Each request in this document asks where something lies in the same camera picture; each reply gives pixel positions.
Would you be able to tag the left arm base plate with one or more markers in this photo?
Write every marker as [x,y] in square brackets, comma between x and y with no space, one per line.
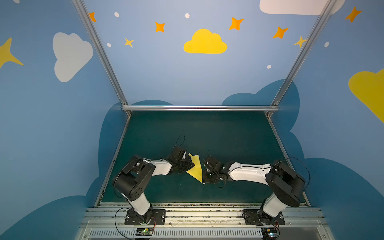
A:
[150,218]

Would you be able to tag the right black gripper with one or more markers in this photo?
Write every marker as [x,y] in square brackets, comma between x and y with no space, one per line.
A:
[210,171]

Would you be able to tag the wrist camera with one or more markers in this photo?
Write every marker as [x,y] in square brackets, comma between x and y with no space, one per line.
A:
[212,164]
[178,154]

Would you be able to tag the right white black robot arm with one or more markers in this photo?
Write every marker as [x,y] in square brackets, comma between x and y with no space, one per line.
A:
[286,184]

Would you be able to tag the yellow square paper sheet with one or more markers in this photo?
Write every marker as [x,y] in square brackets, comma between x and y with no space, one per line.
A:
[196,171]

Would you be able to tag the left aluminium frame post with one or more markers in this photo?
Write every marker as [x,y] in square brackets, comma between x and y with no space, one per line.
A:
[91,30]

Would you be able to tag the aluminium frame post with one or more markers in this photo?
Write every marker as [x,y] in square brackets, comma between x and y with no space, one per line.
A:
[305,50]
[91,30]

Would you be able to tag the left green circuit board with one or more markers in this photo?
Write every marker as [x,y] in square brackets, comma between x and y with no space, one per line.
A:
[143,232]

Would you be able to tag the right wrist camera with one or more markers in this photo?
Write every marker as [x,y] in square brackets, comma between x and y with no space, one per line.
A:
[212,164]

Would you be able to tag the green circuit board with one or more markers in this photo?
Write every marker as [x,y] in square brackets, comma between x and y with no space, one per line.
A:
[269,234]
[143,232]

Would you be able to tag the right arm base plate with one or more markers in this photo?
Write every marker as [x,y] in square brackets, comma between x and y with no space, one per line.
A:
[253,217]

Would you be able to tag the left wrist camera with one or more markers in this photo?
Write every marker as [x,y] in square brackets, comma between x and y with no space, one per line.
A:
[178,154]

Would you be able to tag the right aluminium frame post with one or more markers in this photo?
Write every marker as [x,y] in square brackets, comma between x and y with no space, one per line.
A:
[305,50]

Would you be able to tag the rear aluminium frame crossbar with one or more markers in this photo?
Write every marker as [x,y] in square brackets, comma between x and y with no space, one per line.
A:
[201,108]

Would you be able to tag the white slotted cable duct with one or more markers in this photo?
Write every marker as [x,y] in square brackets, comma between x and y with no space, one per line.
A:
[178,233]

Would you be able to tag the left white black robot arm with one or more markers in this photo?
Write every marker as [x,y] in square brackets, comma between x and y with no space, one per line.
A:
[133,179]

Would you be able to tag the right green circuit board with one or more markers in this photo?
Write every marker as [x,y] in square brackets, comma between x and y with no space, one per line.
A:
[269,234]

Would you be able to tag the front aluminium rail bed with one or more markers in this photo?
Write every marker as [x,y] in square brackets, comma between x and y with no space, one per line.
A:
[302,223]

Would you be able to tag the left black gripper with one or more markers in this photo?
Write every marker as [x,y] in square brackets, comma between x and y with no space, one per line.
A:
[186,162]

